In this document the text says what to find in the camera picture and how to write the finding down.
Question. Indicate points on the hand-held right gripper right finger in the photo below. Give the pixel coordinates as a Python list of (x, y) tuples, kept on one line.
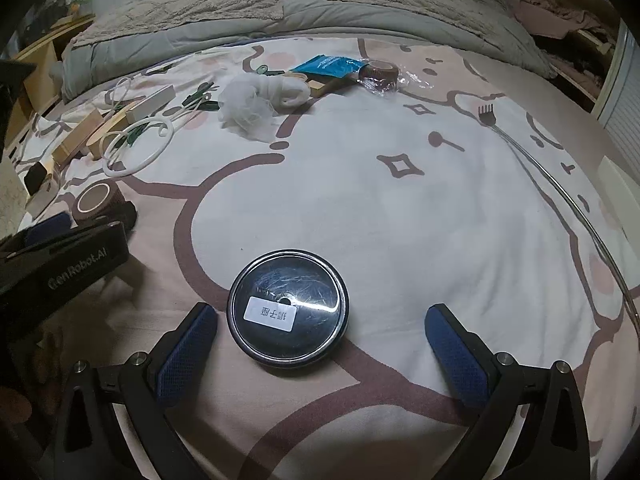
[(457, 360)]

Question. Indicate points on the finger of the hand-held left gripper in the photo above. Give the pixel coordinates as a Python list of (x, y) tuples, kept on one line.
[(50, 229)]

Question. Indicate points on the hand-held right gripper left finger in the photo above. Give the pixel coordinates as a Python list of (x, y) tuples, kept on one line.
[(185, 355)]

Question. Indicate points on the brown bandage roll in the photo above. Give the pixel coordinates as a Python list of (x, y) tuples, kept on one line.
[(380, 75), (100, 202)]

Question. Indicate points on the black round tin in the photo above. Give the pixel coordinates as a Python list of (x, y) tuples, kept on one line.
[(287, 310)]

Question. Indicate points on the person's left hand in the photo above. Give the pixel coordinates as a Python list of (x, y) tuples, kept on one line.
[(42, 365)]

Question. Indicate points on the yellow and white box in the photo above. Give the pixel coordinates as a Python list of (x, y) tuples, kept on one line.
[(47, 195)]

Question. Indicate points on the small black cube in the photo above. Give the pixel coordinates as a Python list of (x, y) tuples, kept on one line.
[(35, 179)]

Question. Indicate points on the rectangular wooden block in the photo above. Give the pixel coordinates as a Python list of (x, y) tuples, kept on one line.
[(75, 137)]

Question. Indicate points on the green clothes peg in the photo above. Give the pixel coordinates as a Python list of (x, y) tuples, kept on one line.
[(200, 92), (264, 69), (136, 134), (210, 106)]

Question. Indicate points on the printed blanket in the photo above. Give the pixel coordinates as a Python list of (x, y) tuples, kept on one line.
[(400, 220)]

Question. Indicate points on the white long box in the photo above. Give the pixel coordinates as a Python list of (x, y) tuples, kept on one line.
[(150, 102)]

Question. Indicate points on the wooden bedside shelf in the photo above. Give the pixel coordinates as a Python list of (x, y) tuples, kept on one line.
[(42, 60)]

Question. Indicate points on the metal back scratcher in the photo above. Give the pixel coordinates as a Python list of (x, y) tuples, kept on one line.
[(550, 165)]

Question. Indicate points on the white mesh cloth bundle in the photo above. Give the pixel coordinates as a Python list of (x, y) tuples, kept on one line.
[(255, 102)]

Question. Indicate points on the brown bandage roll in wrap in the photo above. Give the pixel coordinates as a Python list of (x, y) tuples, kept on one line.
[(380, 75)]

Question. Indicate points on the flat wooden board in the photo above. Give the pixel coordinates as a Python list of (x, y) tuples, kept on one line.
[(320, 87)]

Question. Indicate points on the white ribbed panel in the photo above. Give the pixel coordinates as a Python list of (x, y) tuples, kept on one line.
[(622, 95)]

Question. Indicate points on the blue foil packet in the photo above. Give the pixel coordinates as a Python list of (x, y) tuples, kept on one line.
[(325, 66)]

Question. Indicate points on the grey duvet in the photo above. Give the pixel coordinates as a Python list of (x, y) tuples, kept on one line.
[(310, 20)]

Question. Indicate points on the pink clothes pile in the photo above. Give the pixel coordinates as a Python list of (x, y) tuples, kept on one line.
[(550, 12)]

